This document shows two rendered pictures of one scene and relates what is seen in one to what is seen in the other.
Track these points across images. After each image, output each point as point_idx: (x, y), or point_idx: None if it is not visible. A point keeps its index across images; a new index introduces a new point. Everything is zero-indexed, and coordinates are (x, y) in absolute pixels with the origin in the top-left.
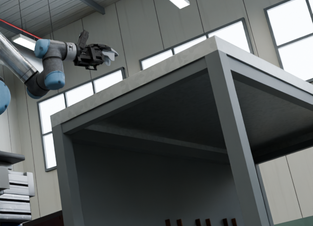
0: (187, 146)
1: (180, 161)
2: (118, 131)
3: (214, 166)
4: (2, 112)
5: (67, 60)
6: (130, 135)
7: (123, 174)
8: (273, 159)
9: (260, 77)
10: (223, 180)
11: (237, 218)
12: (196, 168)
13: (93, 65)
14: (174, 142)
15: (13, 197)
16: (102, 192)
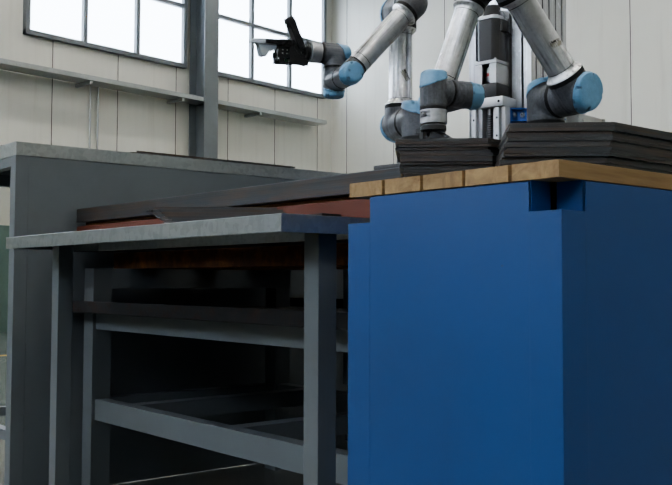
0: (179, 163)
1: (199, 186)
2: (283, 170)
3: (127, 181)
4: (388, 139)
5: (315, 62)
6: (269, 171)
7: None
8: (2, 168)
9: None
10: (112, 199)
11: (98, 252)
12: (170, 191)
13: (283, 59)
14: (201, 163)
15: None
16: None
